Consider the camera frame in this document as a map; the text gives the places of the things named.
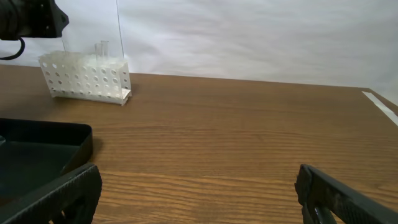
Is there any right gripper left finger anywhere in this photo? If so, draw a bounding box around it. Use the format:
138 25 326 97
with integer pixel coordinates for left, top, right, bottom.
0 163 103 224

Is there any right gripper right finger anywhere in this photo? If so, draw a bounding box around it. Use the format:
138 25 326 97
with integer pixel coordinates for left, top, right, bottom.
294 164 398 224

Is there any black tray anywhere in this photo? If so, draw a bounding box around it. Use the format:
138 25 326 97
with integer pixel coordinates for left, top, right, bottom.
0 118 94 202

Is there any black cable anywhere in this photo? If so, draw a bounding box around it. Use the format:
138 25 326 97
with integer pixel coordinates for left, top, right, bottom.
0 37 26 61

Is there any white test tube rack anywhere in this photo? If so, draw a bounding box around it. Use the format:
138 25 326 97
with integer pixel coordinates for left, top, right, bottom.
38 50 132 106

